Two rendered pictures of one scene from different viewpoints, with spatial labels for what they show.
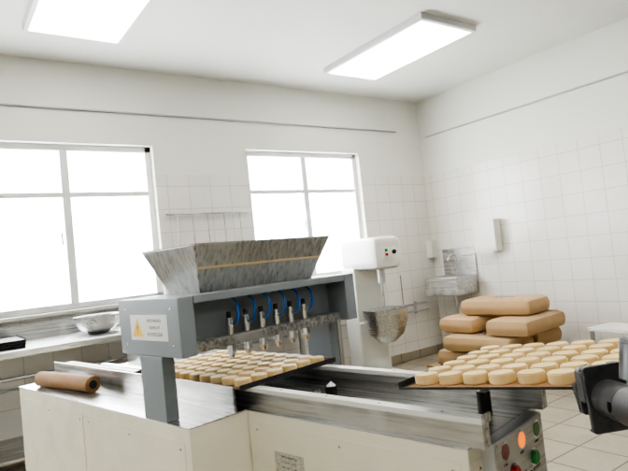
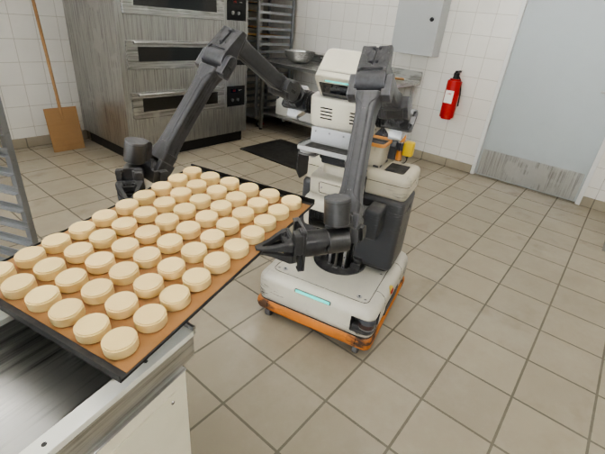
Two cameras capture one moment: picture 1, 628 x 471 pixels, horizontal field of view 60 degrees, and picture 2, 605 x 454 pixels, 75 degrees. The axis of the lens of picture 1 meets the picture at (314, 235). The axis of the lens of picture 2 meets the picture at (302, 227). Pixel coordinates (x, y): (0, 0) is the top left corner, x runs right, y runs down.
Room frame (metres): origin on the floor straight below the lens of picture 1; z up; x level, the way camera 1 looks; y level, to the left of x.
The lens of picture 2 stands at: (1.07, 0.27, 1.42)
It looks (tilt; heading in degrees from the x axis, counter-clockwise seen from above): 28 degrees down; 252
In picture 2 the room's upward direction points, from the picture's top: 6 degrees clockwise
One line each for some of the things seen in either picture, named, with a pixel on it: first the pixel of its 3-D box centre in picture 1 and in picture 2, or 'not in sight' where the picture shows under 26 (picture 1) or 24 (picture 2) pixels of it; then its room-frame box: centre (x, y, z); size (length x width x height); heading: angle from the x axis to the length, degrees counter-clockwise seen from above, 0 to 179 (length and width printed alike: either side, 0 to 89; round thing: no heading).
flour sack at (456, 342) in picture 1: (487, 341); not in sight; (5.01, -1.46, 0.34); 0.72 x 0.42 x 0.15; 40
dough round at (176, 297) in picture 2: (475, 377); (175, 297); (1.11, -0.29, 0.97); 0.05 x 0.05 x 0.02
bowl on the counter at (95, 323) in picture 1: (98, 323); not in sight; (3.96, 1.61, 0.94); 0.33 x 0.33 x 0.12
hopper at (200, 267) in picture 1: (242, 264); not in sight; (1.81, 0.24, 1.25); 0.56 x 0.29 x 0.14; 136
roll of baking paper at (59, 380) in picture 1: (65, 381); not in sight; (2.15, 1.02, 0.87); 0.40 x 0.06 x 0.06; 52
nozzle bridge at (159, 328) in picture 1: (249, 337); not in sight; (1.81, 0.24, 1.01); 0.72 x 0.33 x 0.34; 136
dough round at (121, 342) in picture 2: (426, 378); (120, 342); (1.18, -0.21, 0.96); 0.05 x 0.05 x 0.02
